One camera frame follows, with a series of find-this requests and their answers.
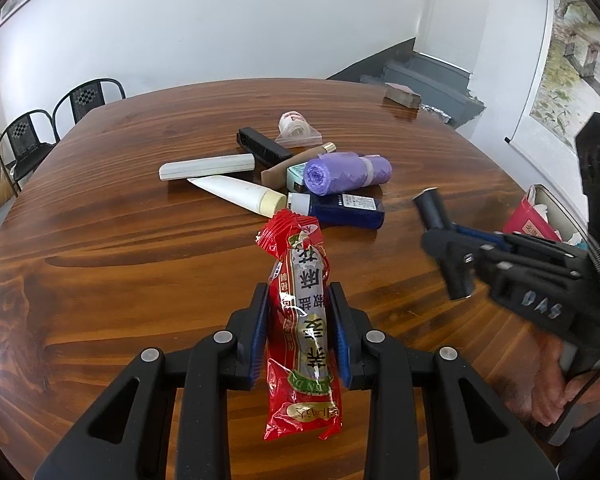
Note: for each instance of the person's right hand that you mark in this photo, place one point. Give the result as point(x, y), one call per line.
point(550, 390)

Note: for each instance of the wall scroll painting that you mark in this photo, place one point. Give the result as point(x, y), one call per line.
point(570, 70)

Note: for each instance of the purple garbage bag roll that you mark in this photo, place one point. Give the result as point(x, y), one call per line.
point(345, 172)

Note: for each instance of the white long case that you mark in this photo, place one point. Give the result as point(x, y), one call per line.
point(205, 166)

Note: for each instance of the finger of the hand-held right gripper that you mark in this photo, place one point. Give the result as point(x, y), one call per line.
point(455, 255)
point(480, 236)

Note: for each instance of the red snack packet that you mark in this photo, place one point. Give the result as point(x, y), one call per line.
point(305, 320)

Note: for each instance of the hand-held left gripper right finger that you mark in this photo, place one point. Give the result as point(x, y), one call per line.
point(341, 355)

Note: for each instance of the person's right forearm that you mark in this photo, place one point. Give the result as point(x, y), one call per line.
point(515, 395)

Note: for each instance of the black metal chair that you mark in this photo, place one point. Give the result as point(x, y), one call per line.
point(27, 135)
point(85, 95)

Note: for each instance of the grey staircase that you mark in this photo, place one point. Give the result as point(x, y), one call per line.
point(430, 80)

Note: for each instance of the beige tube with gold cap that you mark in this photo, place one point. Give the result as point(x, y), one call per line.
point(285, 167)

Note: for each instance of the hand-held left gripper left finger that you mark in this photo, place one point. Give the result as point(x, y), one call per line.
point(257, 340)

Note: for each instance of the white cream tube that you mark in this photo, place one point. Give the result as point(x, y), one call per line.
point(235, 191)

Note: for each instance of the white bandage roll pack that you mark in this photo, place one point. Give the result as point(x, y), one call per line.
point(292, 125)

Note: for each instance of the black comb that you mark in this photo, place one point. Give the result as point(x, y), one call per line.
point(262, 146)

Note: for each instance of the small teal box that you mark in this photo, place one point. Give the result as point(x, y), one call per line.
point(296, 176)

